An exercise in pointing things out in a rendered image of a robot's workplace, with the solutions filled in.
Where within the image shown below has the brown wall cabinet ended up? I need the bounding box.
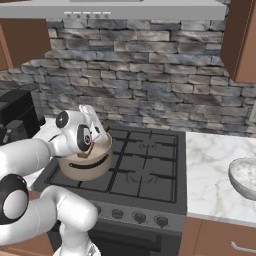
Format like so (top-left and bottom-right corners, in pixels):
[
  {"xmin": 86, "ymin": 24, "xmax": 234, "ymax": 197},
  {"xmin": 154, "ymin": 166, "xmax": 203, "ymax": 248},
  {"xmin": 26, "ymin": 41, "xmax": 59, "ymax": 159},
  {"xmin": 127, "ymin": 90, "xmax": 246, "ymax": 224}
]
[{"xmin": 220, "ymin": 0, "xmax": 256, "ymax": 85}]

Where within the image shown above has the black gas stove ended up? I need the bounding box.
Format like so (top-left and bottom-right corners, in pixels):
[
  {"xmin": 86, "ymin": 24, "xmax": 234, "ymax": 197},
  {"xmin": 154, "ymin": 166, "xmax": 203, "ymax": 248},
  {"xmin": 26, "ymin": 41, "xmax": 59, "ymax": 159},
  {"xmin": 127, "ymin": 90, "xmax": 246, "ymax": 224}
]
[{"xmin": 32, "ymin": 124, "xmax": 188, "ymax": 256}]

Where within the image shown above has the grey bowl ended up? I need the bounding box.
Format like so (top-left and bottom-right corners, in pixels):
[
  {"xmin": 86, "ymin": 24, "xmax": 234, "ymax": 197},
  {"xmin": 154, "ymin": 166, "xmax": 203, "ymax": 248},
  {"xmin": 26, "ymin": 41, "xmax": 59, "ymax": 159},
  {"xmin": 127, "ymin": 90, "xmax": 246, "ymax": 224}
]
[{"xmin": 227, "ymin": 156, "xmax": 256, "ymax": 202}]

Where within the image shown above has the brown drawer front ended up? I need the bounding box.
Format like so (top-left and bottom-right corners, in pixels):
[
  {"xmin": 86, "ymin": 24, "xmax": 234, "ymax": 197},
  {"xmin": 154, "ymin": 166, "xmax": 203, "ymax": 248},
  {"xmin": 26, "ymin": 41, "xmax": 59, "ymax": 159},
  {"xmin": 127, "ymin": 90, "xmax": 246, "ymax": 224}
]
[{"xmin": 193, "ymin": 218, "xmax": 256, "ymax": 256}]

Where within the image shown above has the grey range hood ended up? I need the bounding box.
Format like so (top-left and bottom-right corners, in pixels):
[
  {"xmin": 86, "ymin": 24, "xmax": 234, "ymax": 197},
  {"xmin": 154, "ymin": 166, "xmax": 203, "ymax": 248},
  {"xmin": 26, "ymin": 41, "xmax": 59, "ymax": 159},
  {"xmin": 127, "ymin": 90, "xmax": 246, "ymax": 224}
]
[{"xmin": 0, "ymin": 0, "xmax": 228, "ymax": 22}]

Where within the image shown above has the black coffee machine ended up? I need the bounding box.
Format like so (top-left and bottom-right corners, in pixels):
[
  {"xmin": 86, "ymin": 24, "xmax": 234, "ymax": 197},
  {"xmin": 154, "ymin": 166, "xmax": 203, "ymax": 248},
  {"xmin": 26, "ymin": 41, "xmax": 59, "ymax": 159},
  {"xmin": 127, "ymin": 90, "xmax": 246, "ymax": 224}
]
[{"xmin": 0, "ymin": 83, "xmax": 44, "ymax": 145}]

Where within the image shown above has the brown wall cabinet door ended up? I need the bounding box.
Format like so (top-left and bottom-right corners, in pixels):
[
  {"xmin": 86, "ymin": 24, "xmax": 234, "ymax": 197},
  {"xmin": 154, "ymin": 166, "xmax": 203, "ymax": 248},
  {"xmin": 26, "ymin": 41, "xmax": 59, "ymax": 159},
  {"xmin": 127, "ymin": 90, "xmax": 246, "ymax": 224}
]
[{"xmin": 0, "ymin": 17, "xmax": 53, "ymax": 72}]

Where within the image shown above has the grey wall socket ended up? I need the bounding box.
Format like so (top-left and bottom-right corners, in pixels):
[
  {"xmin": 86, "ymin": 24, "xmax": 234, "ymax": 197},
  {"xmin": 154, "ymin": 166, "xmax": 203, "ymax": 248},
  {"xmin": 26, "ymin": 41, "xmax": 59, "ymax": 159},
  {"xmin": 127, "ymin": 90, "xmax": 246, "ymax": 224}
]
[{"xmin": 249, "ymin": 99, "xmax": 256, "ymax": 125}]

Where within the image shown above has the beige cooking pot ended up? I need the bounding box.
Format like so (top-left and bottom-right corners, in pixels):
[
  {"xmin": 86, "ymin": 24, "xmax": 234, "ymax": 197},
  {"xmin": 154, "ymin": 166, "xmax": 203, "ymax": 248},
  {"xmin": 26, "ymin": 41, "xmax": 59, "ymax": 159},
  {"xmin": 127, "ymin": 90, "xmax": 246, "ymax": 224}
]
[{"xmin": 57, "ymin": 127, "xmax": 115, "ymax": 182}]

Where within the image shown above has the black oven door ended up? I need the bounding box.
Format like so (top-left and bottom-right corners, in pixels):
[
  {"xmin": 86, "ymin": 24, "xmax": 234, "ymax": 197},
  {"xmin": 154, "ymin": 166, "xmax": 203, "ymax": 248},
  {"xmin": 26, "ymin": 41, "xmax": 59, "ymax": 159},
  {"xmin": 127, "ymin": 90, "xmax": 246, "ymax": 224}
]
[{"xmin": 87, "ymin": 225, "xmax": 184, "ymax": 256}]

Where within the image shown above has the silver drawer handle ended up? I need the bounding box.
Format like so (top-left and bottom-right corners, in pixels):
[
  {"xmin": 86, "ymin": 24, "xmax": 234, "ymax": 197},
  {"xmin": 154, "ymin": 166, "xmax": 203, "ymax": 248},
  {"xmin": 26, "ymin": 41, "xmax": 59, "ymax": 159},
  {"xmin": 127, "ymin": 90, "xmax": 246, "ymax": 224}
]
[{"xmin": 230, "ymin": 240, "xmax": 256, "ymax": 255}]

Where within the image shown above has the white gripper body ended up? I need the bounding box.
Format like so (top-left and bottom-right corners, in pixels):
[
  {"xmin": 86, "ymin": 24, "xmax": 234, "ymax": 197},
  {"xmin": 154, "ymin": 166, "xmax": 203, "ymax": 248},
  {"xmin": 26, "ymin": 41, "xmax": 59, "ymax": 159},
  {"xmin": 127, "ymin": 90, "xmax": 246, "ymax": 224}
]
[{"xmin": 78, "ymin": 104, "xmax": 102, "ymax": 130}]

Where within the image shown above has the black oven door handle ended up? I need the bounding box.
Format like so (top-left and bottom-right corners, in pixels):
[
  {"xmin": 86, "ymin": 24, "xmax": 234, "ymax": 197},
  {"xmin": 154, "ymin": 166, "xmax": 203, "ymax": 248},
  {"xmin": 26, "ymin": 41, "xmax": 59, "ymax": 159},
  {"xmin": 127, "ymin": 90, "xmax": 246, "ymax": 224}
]
[{"xmin": 90, "ymin": 229, "xmax": 163, "ymax": 248}]

